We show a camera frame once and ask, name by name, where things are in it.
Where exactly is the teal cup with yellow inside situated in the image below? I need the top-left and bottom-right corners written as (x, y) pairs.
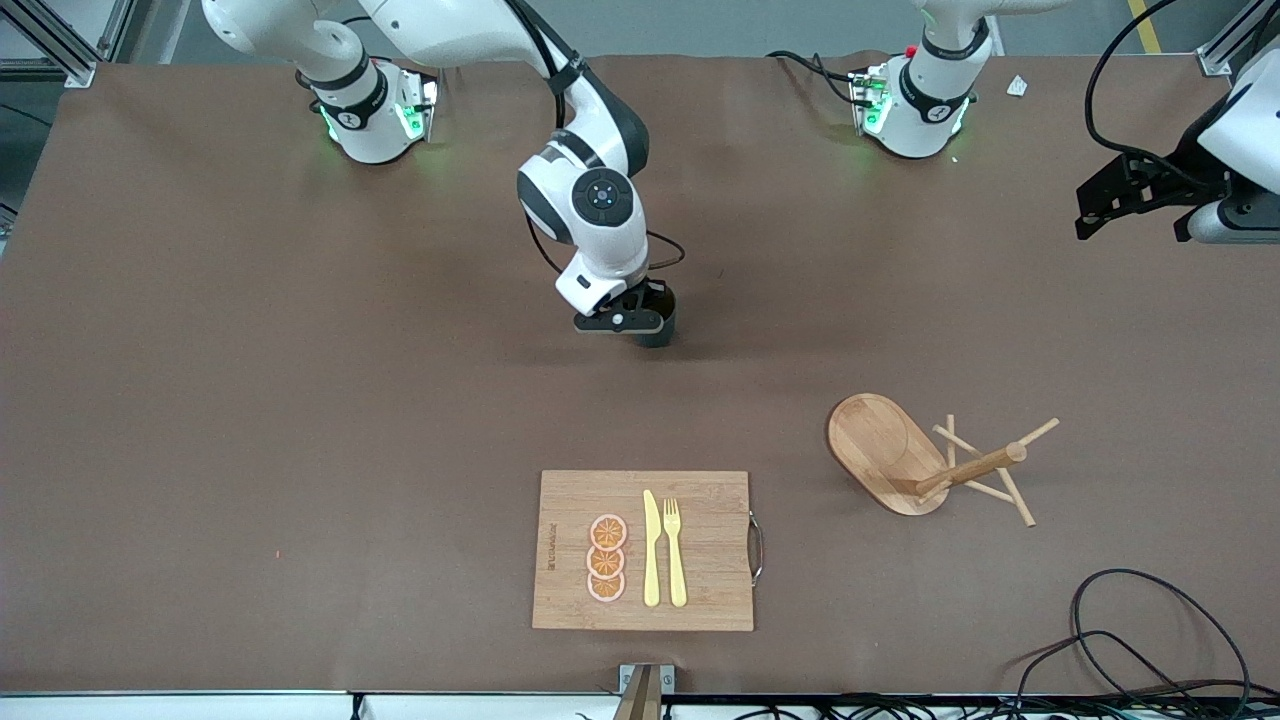
top-left (640, 283), bottom-right (679, 349)

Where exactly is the wooden mug rack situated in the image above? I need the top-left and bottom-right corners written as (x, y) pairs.
top-left (826, 392), bottom-right (1061, 529)

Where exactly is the yellow plastic knife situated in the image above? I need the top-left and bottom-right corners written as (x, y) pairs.
top-left (642, 489), bottom-right (662, 608)

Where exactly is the yellow plastic fork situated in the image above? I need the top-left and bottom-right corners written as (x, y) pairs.
top-left (663, 497), bottom-right (689, 609)

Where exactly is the aluminium frame profile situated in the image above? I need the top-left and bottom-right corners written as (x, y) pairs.
top-left (0, 0), bottom-right (136, 89)
top-left (1197, 0), bottom-right (1280, 78)

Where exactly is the bamboo cutting board metal handle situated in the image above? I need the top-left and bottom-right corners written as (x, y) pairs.
top-left (531, 469), bottom-right (766, 633)

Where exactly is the aluminium camera post with bracket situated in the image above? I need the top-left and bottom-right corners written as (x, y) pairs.
top-left (612, 663), bottom-right (676, 720)

